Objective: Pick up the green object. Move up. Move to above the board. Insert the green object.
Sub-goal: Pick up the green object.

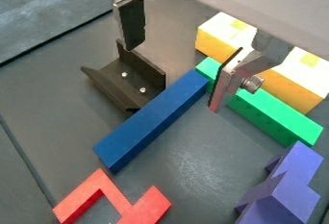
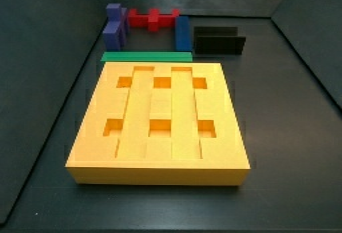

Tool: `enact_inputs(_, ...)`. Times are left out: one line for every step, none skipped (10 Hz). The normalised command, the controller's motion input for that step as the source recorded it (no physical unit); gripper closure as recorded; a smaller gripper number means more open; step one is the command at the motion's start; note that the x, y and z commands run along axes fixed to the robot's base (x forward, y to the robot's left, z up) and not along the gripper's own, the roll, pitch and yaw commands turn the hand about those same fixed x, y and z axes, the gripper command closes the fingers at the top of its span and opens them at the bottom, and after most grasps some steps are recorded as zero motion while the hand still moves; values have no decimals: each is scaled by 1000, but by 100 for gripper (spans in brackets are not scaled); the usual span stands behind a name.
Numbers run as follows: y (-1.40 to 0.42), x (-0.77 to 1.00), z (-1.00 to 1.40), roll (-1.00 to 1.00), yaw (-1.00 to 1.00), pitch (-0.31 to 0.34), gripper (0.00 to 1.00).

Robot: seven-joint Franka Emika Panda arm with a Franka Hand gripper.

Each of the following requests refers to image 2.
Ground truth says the green long block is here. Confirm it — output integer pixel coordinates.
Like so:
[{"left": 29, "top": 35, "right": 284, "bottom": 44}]
[{"left": 101, "top": 52, "right": 192, "bottom": 62}]

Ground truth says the yellow slotted board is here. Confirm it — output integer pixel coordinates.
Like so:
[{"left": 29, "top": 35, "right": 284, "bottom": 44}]
[{"left": 65, "top": 62, "right": 250, "bottom": 186}]

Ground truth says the blue long block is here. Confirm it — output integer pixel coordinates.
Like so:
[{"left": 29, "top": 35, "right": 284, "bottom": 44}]
[{"left": 175, "top": 16, "right": 192, "bottom": 52}]

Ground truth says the purple cross-shaped block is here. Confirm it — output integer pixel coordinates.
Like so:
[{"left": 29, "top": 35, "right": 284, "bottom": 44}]
[{"left": 103, "top": 3, "right": 129, "bottom": 51}]

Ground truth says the red comb-shaped block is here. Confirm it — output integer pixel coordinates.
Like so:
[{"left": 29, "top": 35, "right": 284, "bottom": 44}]
[{"left": 128, "top": 8, "right": 180, "bottom": 32}]

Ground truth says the black angle bracket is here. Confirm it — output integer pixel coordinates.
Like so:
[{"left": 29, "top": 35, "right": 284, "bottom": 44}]
[{"left": 193, "top": 26, "right": 246, "bottom": 55}]

